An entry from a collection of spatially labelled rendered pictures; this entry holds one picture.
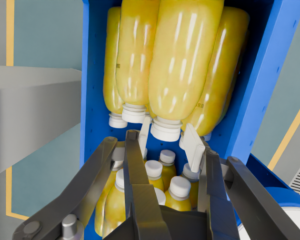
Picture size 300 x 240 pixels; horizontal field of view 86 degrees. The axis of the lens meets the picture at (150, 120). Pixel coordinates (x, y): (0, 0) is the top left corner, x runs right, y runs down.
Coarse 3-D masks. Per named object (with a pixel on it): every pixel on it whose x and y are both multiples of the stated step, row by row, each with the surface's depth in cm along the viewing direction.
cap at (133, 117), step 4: (124, 108) 28; (124, 112) 26; (128, 112) 25; (132, 112) 25; (136, 112) 25; (140, 112) 26; (144, 112) 26; (124, 116) 26; (128, 116) 25; (132, 116) 25; (136, 116) 25; (140, 116) 26; (144, 116) 27; (128, 120) 26; (132, 120) 25; (136, 120) 26; (140, 120) 26
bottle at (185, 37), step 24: (168, 0) 16; (192, 0) 15; (216, 0) 16; (168, 24) 16; (192, 24) 16; (216, 24) 17; (168, 48) 17; (192, 48) 16; (168, 72) 17; (192, 72) 17; (168, 96) 18; (192, 96) 18; (168, 120) 21
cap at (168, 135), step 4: (156, 124) 22; (156, 128) 22; (160, 128) 21; (164, 128) 21; (152, 132) 22; (156, 132) 21; (160, 132) 21; (164, 132) 21; (168, 132) 21; (172, 132) 21; (176, 132) 21; (156, 136) 22; (160, 136) 21; (164, 136) 21; (168, 136) 21; (172, 136) 21; (176, 136) 21; (164, 140) 21; (168, 140) 21; (172, 140) 21
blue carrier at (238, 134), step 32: (96, 0) 25; (256, 0) 25; (288, 0) 13; (96, 32) 26; (256, 32) 27; (288, 32) 15; (96, 64) 28; (256, 64) 15; (96, 96) 31; (256, 96) 16; (96, 128) 33; (128, 128) 42; (224, 128) 33; (256, 128) 19
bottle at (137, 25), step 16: (128, 0) 20; (144, 0) 19; (128, 16) 20; (144, 16) 20; (128, 32) 21; (144, 32) 20; (128, 48) 21; (144, 48) 21; (128, 64) 22; (144, 64) 22; (128, 80) 22; (144, 80) 22; (128, 96) 24; (144, 96) 24
